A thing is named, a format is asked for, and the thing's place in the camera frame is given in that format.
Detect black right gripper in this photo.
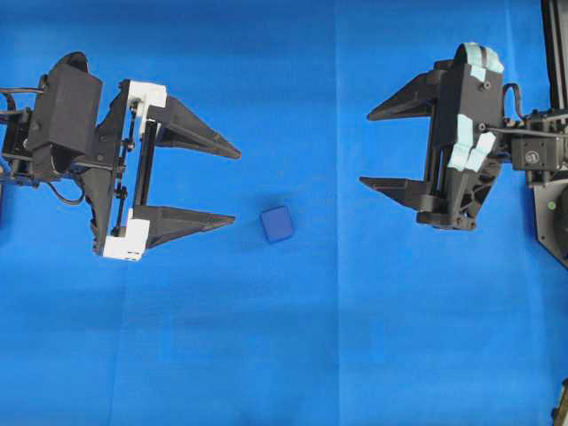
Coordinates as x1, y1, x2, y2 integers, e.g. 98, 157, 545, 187
359, 60, 501, 231

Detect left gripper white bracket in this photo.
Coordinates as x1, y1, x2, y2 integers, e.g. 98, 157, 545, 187
80, 80, 241, 261

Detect blue block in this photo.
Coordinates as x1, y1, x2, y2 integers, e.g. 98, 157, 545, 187
260, 206, 295, 243

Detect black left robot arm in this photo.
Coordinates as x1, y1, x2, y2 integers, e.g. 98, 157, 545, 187
1, 67, 241, 261

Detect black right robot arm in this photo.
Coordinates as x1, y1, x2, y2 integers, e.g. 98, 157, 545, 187
360, 59, 567, 231

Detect blue table cloth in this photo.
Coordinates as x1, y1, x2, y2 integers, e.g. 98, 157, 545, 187
1, 1, 567, 425

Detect black right wrist camera housing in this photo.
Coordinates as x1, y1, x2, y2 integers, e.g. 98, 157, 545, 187
448, 42, 504, 172

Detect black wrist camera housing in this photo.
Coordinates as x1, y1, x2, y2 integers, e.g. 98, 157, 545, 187
27, 51, 102, 181
448, 42, 504, 172

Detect black left wrist camera housing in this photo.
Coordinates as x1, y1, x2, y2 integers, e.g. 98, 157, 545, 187
27, 51, 102, 181

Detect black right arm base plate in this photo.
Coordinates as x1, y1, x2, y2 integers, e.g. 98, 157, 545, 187
533, 178, 567, 268

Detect black aluminium frame rail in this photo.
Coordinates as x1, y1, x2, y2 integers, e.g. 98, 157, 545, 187
540, 0, 568, 109

